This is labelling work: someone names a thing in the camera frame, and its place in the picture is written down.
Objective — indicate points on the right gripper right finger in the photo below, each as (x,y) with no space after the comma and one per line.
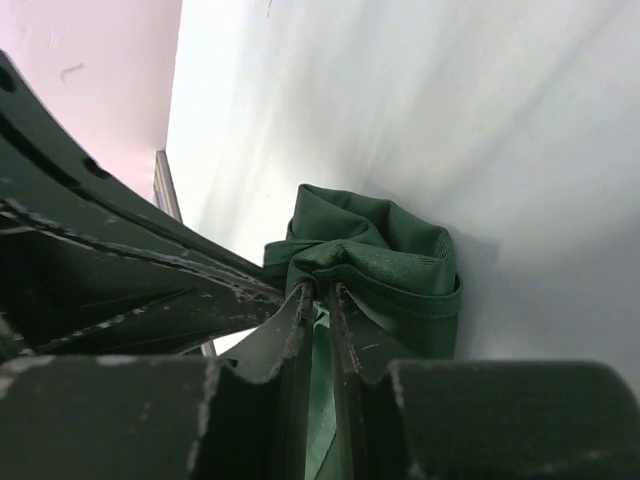
(370,441)

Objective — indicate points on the dark green cloth napkin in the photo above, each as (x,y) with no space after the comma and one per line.
(400,270)

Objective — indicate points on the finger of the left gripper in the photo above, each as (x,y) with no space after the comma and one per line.
(65,295)
(46,175)

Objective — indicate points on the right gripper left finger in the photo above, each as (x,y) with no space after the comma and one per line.
(257,412)

